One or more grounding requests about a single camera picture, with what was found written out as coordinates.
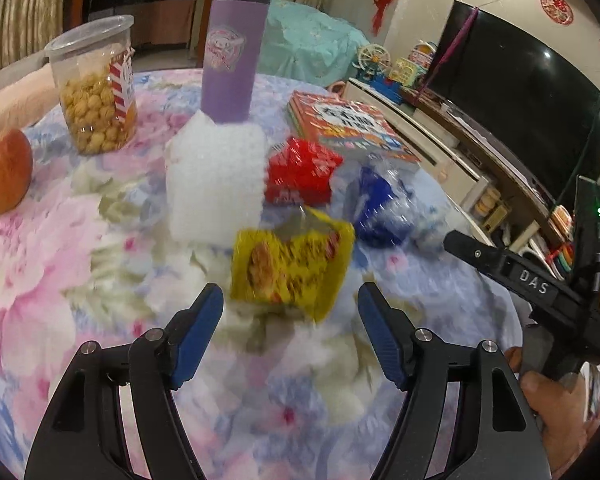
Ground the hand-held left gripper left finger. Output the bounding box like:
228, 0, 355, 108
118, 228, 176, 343
24, 282, 226, 480

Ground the teal cloth covered furniture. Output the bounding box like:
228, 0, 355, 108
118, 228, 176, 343
260, 0, 371, 86

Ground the floral tablecloth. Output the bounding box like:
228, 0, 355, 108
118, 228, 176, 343
0, 67, 523, 480

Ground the purple thermos bottle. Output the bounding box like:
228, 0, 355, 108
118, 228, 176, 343
200, 0, 276, 125

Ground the white television cabinet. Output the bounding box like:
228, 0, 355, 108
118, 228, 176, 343
342, 77, 576, 261

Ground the pastel plastic toy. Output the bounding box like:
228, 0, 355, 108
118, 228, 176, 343
409, 40, 438, 68

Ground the yellow snack packet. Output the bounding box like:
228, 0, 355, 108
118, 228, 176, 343
230, 206, 356, 322

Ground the wooden framed glass door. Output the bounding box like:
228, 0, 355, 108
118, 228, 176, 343
65, 0, 221, 53

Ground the rainbow stacking ring toy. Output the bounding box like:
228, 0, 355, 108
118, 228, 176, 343
550, 242, 578, 281

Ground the orange food box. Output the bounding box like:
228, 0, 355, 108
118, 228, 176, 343
550, 205, 573, 233

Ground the blue plastic wrapper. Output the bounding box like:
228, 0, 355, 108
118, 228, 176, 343
352, 165, 416, 248

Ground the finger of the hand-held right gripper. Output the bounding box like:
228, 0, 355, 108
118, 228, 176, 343
442, 230, 511, 286

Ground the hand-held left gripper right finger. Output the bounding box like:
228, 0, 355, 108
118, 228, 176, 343
357, 282, 553, 480

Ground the clear jar of snack balls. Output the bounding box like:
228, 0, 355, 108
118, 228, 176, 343
45, 15, 138, 156

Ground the pink stick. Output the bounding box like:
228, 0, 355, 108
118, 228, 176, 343
415, 7, 481, 106

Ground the round red paper cutout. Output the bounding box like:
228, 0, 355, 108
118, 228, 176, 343
540, 0, 573, 26

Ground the clear plastic wrapper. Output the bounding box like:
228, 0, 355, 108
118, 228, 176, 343
410, 195, 456, 256

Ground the colourful toy house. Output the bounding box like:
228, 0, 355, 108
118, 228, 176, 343
389, 57, 426, 88

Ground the ferris wheel toy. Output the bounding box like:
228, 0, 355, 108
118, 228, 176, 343
355, 44, 392, 83

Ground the red snack packet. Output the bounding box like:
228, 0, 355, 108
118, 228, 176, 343
266, 137, 344, 207

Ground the person's right hand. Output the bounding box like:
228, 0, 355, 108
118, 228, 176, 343
502, 347, 600, 476

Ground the colourful flat book box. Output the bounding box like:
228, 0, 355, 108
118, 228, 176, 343
286, 90, 422, 167

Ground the red yellow apple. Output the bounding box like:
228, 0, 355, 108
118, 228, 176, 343
0, 128, 33, 217

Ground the peach long cushion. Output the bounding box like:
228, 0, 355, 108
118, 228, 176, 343
0, 62, 61, 128

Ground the black flat television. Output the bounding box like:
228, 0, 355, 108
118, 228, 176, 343
425, 0, 600, 201

